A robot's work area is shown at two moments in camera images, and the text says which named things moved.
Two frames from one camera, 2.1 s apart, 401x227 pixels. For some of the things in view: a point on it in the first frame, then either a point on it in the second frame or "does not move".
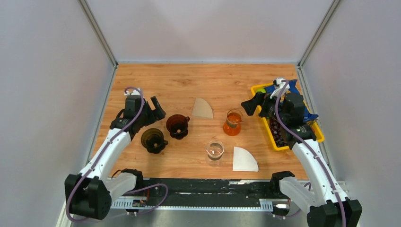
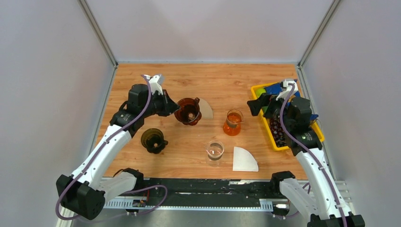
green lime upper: x=261 y=89 does not move
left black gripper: x=157 y=114 → x=169 y=105
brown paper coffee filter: x=202 y=108 does not move
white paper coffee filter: x=243 y=161 does not move
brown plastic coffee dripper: x=177 y=125 → x=189 y=113
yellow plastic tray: x=316 y=126 does not move
